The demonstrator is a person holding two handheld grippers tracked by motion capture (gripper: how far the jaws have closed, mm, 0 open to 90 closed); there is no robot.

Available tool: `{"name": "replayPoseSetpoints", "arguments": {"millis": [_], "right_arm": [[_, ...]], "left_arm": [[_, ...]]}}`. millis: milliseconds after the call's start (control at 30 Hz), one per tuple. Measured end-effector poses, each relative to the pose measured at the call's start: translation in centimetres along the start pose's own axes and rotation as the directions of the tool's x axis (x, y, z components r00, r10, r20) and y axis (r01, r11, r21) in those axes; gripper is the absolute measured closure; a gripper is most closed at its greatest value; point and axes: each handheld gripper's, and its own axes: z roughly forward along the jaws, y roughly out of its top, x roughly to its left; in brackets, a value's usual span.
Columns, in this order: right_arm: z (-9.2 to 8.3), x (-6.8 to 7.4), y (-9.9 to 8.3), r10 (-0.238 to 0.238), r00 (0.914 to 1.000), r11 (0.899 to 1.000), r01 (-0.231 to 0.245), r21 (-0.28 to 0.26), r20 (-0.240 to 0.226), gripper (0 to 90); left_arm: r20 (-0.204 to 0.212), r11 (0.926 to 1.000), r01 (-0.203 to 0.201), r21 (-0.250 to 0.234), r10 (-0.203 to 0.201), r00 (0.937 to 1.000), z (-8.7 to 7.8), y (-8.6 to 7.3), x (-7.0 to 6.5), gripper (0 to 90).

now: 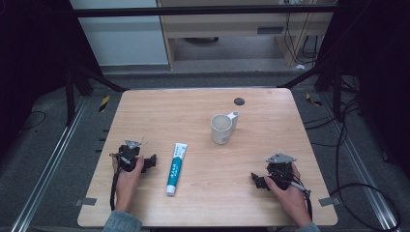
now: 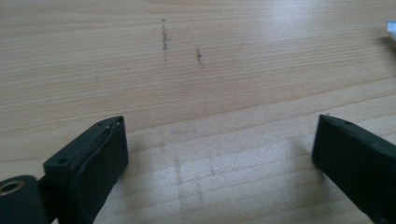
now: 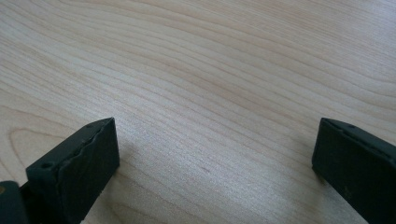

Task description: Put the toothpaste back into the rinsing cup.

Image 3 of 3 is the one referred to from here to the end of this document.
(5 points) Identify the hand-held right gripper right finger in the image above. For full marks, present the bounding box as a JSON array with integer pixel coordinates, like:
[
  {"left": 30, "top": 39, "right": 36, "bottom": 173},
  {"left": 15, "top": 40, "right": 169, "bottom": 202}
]
[{"left": 311, "top": 117, "right": 396, "bottom": 224}]

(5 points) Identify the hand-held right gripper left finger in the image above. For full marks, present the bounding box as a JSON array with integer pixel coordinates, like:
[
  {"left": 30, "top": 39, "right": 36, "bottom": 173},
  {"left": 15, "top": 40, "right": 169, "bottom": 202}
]
[{"left": 19, "top": 117, "right": 120, "bottom": 224}]

